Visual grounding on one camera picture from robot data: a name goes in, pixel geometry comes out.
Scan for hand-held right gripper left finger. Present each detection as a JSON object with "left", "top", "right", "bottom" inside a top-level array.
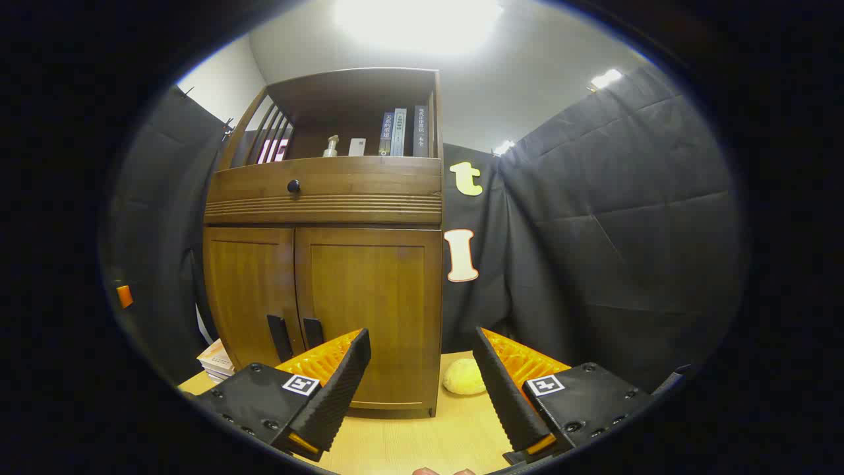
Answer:
[{"left": 188, "top": 328, "right": 371, "bottom": 462}]

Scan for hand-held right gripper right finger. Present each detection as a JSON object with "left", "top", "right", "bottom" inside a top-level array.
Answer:
[{"left": 471, "top": 327, "right": 660, "bottom": 466}]

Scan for wooden double-door shoe cabinet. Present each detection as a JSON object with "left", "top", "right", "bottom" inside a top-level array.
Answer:
[{"left": 203, "top": 67, "right": 444, "bottom": 418}]

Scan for wooden cabinet drawer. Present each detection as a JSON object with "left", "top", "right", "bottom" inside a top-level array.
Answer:
[{"left": 206, "top": 157, "right": 442, "bottom": 200}]

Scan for stack of books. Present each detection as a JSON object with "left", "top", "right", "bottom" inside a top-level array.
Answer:
[{"left": 196, "top": 338, "right": 236, "bottom": 385}]

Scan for grey ribbed chair back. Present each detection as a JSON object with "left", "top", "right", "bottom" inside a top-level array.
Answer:
[{"left": 653, "top": 365, "right": 693, "bottom": 396}]

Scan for pink and white poster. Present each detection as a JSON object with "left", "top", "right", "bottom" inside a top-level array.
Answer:
[{"left": 257, "top": 139, "right": 291, "bottom": 164}]

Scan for light grey book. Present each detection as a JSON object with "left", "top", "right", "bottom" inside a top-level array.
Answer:
[{"left": 390, "top": 108, "right": 407, "bottom": 157}]

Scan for dark grey book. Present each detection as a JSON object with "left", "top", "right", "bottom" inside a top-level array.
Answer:
[{"left": 413, "top": 106, "right": 429, "bottom": 158}]

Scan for large ceiling light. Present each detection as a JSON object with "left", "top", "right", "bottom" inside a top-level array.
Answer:
[{"left": 333, "top": 0, "right": 505, "bottom": 57}]

